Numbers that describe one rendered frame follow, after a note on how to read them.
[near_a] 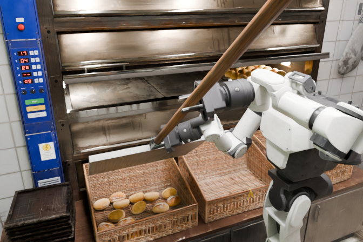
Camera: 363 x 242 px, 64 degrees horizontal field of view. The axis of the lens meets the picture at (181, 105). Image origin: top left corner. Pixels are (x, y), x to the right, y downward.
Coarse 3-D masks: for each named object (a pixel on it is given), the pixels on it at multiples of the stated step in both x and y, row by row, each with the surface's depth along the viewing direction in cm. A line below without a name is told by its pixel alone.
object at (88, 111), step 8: (176, 96) 195; (112, 104) 180; (120, 104) 180; (128, 104) 180; (136, 104) 181; (144, 104) 183; (152, 104) 185; (160, 104) 187; (168, 104) 190; (72, 112) 168; (80, 112) 169; (88, 112) 171; (96, 112) 173; (104, 112) 175; (112, 112) 177
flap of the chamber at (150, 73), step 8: (312, 56) 205; (320, 56) 207; (328, 56) 210; (240, 64) 184; (248, 64) 186; (256, 64) 188; (264, 64) 190; (144, 72) 161; (152, 72) 163; (160, 72) 165; (168, 72) 166; (176, 72) 168; (184, 72) 170; (64, 80) 146; (72, 80) 148; (80, 80) 149; (88, 80) 151; (96, 80) 152
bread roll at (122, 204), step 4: (120, 200) 176; (124, 200) 176; (128, 200) 178; (116, 204) 174; (120, 204) 174; (124, 204) 175; (128, 204) 178; (116, 208) 175; (120, 208) 175; (124, 208) 176
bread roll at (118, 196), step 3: (117, 192) 183; (120, 192) 184; (111, 195) 182; (114, 195) 181; (117, 195) 181; (120, 195) 181; (123, 195) 182; (111, 198) 180; (114, 198) 179; (117, 198) 180; (120, 198) 180; (123, 198) 182; (111, 201) 180; (114, 201) 179
